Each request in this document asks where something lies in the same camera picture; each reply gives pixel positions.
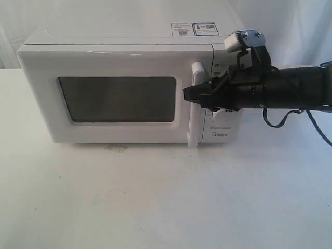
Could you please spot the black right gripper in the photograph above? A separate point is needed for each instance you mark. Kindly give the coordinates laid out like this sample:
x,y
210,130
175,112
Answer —
x,y
234,90

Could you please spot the white microwave door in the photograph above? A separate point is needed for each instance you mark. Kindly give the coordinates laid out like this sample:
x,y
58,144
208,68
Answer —
x,y
116,93

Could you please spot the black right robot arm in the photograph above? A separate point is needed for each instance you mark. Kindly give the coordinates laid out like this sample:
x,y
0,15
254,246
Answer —
x,y
288,88

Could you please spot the white microwave oven body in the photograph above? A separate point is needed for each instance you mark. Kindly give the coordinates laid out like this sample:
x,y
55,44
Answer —
x,y
149,23

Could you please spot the lower white control knob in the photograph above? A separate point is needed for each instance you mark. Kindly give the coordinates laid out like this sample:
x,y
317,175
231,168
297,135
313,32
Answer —
x,y
216,115

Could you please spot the blue white label sticker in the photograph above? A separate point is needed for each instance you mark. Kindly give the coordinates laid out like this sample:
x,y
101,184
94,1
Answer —
x,y
194,29

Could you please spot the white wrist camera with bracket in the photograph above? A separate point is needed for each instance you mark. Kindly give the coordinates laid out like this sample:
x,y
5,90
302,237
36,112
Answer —
x,y
249,41

